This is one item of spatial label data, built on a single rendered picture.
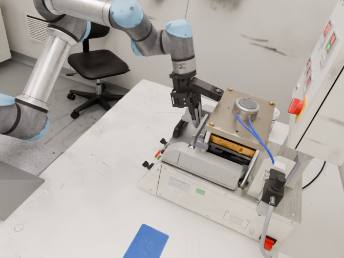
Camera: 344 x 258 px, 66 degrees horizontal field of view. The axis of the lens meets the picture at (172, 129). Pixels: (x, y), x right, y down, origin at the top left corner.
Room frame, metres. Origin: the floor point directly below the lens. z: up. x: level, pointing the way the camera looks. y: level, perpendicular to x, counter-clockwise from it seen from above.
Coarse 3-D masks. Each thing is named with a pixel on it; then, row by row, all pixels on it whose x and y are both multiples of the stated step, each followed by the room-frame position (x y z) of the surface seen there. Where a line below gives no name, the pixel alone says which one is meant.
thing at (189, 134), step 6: (204, 120) 0.80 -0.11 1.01; (186, 126) 0.79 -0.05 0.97; (192, 126) 0.80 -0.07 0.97; (198, 126) 0.75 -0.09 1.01; (180, 132) 0.75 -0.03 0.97; (186, 132) 0.76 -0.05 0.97; (192, 132) 0.77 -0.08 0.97; (198, 132) 0.73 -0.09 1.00; (174, 138) 0.71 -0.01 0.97; (180, 138) 0.72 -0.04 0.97; (186, 138) 0.73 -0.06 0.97; (192, 138) 0.70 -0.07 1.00; (168, 144) 0.68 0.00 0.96; (192, 144) 0.70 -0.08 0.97; (252, 174) 0.61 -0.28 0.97
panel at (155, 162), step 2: (172, 136) 0.93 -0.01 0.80; (168, 140) 0.92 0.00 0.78; (160, 154) 0.77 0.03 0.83; (156, 158) 0.77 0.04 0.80; (160, 158) 0.67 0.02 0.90; (154, 160) 0.78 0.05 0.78; (156, 160) 0.73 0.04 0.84; (158, 160) 0.67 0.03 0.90; (160, 160) 0.65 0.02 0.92; (152, 162) 0.78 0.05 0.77; (154, 162) 0.73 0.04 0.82; (156, 162) 0.68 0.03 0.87; (158, 162) 0.65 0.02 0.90; (154, 164) 0.68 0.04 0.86; (156, 164) 0.65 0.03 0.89; (152, 166) 0.68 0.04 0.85; (154, 166) 0.65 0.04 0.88; (150, 168) 0.67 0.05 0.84; (152, 168) 0.66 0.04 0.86; (146, 170) 0.72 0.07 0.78; (148, 170) 0.67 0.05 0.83; (146, 172) 0.69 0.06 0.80; (148, 172) 0.66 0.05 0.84; (144, 174) 0.69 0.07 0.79; (146, 174) 0.66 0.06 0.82; (142, 176) 0.69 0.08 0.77; (140, 178) 0.69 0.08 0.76
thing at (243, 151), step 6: (210, 138) 0.66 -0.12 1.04; (216, 138) 0.65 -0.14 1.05; (222, 138) 0.65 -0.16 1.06; (210, 144) 0.65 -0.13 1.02; (216, 144) 0.65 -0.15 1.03; (222, 144) 0.64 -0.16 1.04; (228, 144) 0.64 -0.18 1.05; (234, 144) 0.63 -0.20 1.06; (240, 144) 0.64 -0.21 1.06; (228, 150) 0.64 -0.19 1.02; (234, 150) 0.64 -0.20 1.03; (240, 150) 0.62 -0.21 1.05; (246, 150) 0.62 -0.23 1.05; (252, 150) 0.62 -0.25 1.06; (240, 156) 0.63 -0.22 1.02; (246, 156) 0.62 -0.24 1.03; (252, 156) 0.62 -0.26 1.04
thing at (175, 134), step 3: (180, 120) 0.77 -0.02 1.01; (180, 123) 0.75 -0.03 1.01; (183, 123) 0.76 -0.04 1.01; (177, 126) 0.73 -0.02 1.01; (180, 126) 0.73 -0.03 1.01; (174, 129) 0.72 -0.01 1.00; (177, 129) 0.72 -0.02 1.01; (180, 129) 0.73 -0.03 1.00; (174, 132) 0.72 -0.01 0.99; (177, 132) 0.72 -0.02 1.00; (174, 135) 0.72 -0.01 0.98; (177, 135) 0.71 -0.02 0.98
